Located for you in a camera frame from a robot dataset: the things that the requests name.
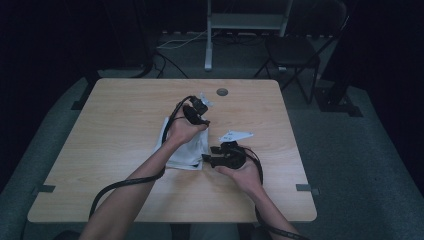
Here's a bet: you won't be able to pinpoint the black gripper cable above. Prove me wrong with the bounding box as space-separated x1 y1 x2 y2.
244 148 311 240
89 95 201 219

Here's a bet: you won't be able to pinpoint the white printed tank top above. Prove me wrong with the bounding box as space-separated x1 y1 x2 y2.
153 116 210 172

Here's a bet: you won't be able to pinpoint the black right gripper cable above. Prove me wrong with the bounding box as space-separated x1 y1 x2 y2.
244 148 311 240

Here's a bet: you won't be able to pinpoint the grey tape piece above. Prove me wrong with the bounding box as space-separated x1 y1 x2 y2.
295 183 320 196
32 184 57 196

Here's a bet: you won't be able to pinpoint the black floor cable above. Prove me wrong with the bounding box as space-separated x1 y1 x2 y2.
153 49 189 79

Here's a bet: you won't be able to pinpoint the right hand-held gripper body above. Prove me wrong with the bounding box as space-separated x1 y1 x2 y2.
211 130 254 170

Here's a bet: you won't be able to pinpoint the white floor cable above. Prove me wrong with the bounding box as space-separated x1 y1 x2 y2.
156 29 221 50

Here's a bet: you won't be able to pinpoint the black folding chair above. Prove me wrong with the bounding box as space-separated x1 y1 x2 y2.
254 0 349 105

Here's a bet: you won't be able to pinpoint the black stand base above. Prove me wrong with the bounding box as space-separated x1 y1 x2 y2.
314 84 364 118

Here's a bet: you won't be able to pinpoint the person's grey trousers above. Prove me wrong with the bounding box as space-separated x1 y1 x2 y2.
133 221 243 240

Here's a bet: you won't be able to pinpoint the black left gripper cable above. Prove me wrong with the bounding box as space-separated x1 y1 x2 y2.
89 95 201 219

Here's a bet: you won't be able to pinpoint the black stand leg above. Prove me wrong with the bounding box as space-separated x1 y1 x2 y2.
70 69 101 111

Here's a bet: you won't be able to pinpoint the person's right hand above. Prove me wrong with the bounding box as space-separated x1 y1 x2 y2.
214 158 264 198

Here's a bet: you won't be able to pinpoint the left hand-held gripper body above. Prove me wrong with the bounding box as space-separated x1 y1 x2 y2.
182 92 214 126

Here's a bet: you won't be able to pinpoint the person's left hand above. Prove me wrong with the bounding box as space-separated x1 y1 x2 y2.
164 106 209 148

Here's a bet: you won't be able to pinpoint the grey metal stand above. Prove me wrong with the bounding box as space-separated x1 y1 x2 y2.
204 0 294 72

